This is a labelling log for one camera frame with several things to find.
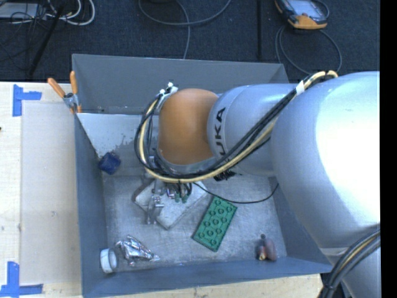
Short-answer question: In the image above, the dark green flat block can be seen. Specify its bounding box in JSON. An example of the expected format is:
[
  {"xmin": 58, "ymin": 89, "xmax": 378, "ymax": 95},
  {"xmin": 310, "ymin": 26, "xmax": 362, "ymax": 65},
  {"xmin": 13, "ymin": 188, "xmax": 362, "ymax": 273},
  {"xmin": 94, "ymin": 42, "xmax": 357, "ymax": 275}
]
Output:
[{"xmin": 192, "ymin": 196, "xmax": 238, "ymax": 253}]

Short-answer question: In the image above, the grey metal bin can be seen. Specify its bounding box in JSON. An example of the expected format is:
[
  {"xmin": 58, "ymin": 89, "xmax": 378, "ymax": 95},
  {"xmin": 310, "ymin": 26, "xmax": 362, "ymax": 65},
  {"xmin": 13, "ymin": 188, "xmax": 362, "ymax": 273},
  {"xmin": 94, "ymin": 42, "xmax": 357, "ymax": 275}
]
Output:
[{"xmin": 71, "ymin": 53, "xmax": 334, "ymax": 298}]

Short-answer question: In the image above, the pale flat board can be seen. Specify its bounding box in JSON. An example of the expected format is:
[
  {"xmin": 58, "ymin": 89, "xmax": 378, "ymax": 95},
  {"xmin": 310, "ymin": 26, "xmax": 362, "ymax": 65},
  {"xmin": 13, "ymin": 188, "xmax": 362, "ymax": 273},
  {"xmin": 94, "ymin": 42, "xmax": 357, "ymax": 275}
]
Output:
[{"xmin": 19, "ymin": 100, "xmax": 83, "ymax": 287}]

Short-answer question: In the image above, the dark blue cube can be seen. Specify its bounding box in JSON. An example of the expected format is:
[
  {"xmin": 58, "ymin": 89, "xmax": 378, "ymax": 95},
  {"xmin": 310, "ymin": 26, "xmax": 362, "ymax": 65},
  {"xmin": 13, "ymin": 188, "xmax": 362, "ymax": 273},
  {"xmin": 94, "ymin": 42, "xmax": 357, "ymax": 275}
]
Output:
[{"xmin": 98, "ymin": 151, "xmax": 122, "ymax": 176}]

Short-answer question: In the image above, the small red-brown toy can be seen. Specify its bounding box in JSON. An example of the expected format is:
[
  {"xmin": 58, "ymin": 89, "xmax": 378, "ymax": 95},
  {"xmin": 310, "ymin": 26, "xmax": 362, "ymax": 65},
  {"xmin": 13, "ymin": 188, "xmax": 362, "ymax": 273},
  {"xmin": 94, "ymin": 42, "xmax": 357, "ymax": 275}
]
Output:
[{"xmin": 256, "ymin": 233, "xmax": 278, "ymax": 262}]

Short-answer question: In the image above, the pale grey flat square pad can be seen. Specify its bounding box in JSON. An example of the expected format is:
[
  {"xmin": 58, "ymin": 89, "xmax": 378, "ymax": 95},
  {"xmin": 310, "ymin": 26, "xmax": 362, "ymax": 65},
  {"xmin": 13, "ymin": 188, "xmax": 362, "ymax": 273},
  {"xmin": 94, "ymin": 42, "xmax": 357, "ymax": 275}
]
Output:
[{"xmin": 133, "ymin": 178, "xmax": 208, "ymax": 231}]

